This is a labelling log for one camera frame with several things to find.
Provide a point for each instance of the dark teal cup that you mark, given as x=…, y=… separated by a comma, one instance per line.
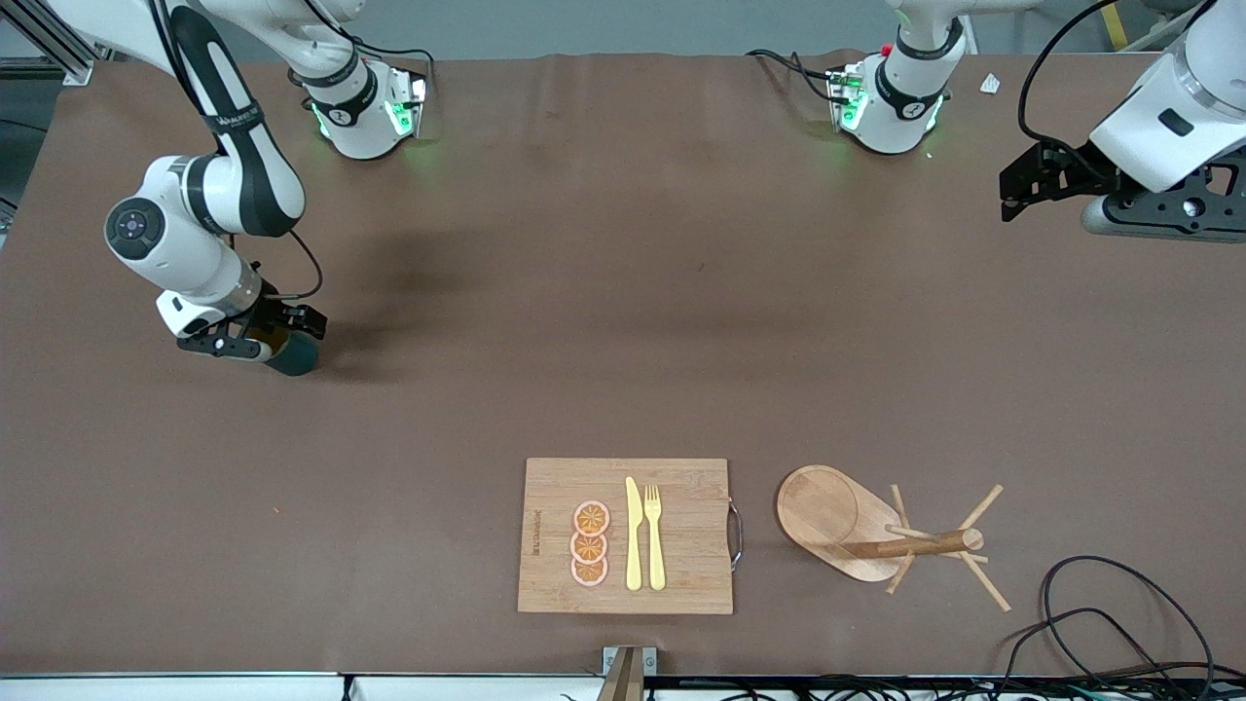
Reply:
x=297, y=358

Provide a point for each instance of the white paper scrap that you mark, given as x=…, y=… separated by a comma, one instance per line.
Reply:
x=990, y=84

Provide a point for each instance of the wooden mug rack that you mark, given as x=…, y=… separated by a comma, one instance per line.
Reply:
x=823, y=511

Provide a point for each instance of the wooden cutting board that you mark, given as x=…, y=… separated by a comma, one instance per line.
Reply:
x=681, y=545

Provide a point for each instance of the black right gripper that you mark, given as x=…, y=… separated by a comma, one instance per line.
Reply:
x=274, y=312

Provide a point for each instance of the orange slice toy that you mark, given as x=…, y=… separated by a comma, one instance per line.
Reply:
x=591, y=518
x=588, y=548
x=589, y=572

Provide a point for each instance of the yellow plastic fork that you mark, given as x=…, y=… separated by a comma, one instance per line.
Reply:
x=656, y=555

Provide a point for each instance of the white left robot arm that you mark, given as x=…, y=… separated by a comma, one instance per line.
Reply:
x=905, y=107

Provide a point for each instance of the yellow plastic knife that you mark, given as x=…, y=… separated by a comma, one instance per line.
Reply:
x=634, y=545

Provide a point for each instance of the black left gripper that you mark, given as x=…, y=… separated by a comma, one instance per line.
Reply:
x=1069, y=175

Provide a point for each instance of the metal mount bracket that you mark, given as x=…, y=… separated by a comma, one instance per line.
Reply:
x=628, y=672

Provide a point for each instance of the aluminium frame profile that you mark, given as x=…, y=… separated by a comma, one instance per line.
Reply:
x=73, y=63

